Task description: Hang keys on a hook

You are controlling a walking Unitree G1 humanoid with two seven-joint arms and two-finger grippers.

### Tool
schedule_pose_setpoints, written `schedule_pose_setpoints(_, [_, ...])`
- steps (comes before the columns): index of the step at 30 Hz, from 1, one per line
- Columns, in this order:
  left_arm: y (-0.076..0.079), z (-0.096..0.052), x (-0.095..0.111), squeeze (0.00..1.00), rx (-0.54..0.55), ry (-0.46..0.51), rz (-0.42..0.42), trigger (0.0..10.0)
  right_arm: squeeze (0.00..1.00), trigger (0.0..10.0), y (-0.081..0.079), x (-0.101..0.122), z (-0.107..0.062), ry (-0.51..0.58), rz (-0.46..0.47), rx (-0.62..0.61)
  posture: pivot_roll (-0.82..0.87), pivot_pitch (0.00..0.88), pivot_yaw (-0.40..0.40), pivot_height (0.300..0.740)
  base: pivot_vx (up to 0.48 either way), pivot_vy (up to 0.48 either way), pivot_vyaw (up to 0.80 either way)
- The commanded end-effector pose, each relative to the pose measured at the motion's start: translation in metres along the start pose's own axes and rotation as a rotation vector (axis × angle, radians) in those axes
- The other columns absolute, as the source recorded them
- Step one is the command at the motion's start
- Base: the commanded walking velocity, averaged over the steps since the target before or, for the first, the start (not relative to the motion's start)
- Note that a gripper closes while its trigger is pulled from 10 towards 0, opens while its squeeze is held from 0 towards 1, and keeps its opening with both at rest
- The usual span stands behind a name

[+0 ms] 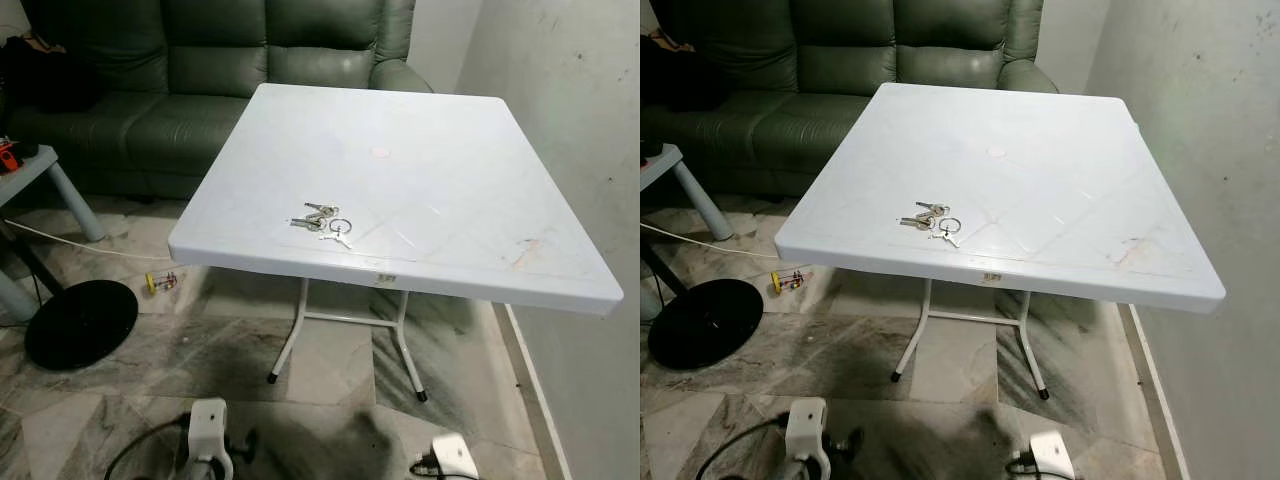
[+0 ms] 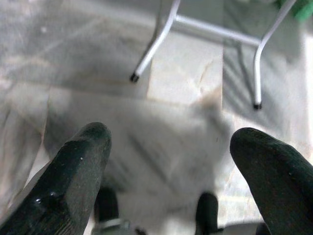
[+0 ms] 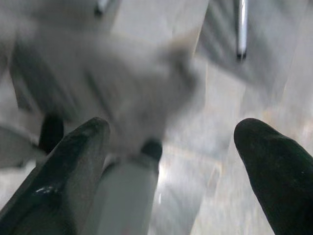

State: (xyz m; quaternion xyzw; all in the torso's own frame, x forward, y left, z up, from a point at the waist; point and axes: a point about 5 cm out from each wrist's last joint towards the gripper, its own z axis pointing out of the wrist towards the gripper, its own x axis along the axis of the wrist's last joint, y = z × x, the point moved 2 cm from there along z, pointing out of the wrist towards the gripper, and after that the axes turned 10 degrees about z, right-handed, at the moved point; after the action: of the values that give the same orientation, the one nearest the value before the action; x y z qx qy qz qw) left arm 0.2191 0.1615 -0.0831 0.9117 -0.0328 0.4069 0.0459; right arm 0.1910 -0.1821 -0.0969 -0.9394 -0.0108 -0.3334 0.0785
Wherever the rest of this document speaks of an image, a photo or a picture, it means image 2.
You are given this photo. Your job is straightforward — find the white metal table frame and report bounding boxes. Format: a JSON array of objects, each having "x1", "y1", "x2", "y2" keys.
[{"x1": 129, "y1": 0, "x2": 298, "y2": 110}]

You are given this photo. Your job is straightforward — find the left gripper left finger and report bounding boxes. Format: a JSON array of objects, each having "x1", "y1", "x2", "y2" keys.
[{"x1": 0, "y1": 121, "x2": 113, "y2": 235}]

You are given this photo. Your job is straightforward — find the green plastic item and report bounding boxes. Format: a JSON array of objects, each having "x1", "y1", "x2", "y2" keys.
[{"x1": 294, "y1": 0, "x2": 313, "y2": 22}]

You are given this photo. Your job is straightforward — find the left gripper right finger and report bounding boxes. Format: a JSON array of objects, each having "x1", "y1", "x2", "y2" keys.
[{"x1": 230, "y1": 127, "x2": 313, "y2": 235}]

